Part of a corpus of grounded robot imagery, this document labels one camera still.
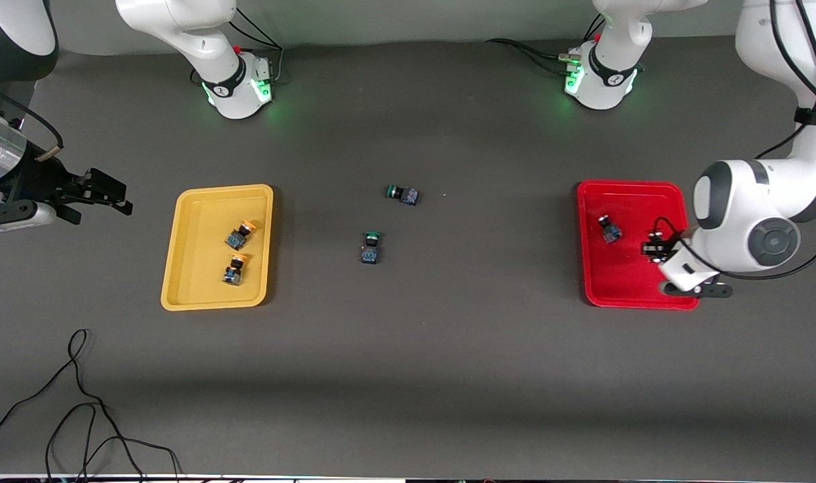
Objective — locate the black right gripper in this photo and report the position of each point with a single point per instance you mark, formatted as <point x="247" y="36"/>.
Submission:
<point x="37" y="180"/>

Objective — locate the red push button switch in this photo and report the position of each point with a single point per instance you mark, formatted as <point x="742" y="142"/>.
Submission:
<point x="609" y="230"/>
<point x="649" y="248"/>

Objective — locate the yellow push button switch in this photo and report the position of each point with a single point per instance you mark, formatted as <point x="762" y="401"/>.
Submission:
<point x="239" y="235"/>
<point x="234" y="270"/>

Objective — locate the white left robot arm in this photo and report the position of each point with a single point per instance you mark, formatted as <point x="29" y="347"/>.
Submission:
<point x="750" y="215"/>

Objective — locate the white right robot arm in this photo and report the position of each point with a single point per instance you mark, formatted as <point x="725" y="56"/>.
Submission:
<point x="207" y="27"/>

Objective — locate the red plastic tray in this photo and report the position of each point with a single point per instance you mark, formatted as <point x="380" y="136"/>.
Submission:
<point x="616" y="275"/>

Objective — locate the yellow plastic tray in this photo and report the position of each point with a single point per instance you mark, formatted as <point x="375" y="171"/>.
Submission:
<point x="200" y="268"/>

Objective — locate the green push button switch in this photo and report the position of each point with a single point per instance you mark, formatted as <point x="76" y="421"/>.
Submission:
<point x="371" y="248"/>
<point x="402" y="194"/>

